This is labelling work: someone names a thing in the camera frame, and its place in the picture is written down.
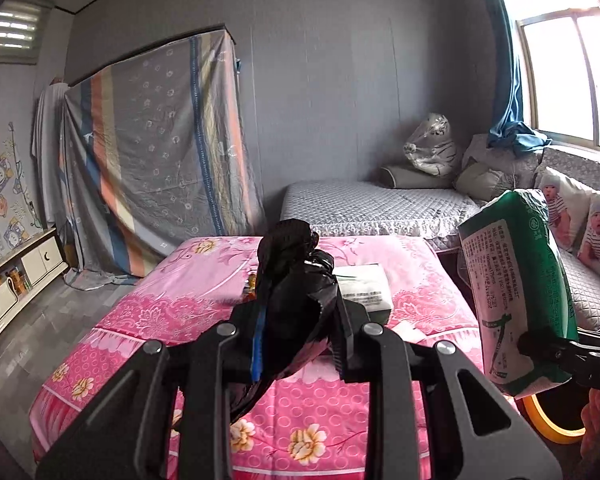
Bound striped grey bed sheet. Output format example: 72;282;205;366
60;25;266;291

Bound blue curtain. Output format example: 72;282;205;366
487;0;553;156

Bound green and white packet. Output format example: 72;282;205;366
457;189;580;400

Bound white low cabinet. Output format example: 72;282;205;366
0;227;68;346

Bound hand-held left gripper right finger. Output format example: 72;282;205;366
330;285;563;480

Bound tiger plush in plastic bag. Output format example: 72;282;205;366
404;112;463;177

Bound grey quilted daybed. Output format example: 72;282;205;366
280;180;486;253

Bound window blind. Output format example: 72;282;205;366
0;0;56;66

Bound black plastic bag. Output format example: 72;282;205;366
230;219;341;421

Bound cartoon wall stickers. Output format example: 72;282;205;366
0;120;36;273

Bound white tissue pack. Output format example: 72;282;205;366
332;262;395;325

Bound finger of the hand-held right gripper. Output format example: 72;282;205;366
517;329;600;391

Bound white hanging cloth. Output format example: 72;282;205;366
31;80;71;226

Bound grey quilted sofa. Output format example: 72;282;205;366
435;132;600;346

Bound window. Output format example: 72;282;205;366
500;0;600;153

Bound pink floral blanket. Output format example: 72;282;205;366
29;235;526;480

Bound grey bolster pillow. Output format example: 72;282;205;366
379;164;456;190

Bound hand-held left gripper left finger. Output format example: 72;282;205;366
35;305;268;480

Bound grey cushion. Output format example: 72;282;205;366
455;160;518;202

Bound black bin with yellow rim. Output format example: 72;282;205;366
515;385;596;480

